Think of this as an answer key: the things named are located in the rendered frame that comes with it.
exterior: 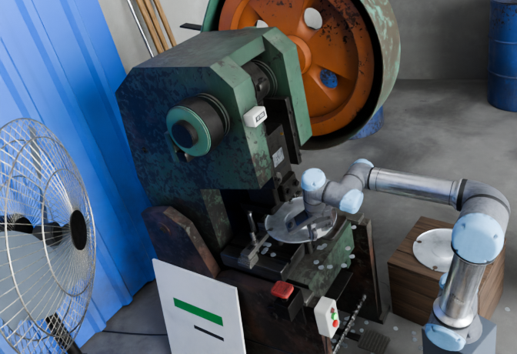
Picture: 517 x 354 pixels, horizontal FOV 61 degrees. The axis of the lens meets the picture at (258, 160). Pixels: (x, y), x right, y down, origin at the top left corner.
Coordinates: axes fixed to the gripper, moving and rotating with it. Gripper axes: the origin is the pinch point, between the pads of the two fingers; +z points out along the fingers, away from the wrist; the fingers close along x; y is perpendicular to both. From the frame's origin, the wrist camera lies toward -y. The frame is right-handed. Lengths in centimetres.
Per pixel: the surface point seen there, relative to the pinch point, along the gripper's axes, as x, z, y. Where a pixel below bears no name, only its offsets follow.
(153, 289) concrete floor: 64, 106, -86
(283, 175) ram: 23.2, -11.4, -2.0
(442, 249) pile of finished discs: 0, 46, 62
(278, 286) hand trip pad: -14.5, -1.4, -17.8
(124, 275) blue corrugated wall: 69, 88, -97
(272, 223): 16.2, 6.8, -10.8
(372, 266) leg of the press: 3, 45, 29
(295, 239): 2.9, 2.3, -5.3
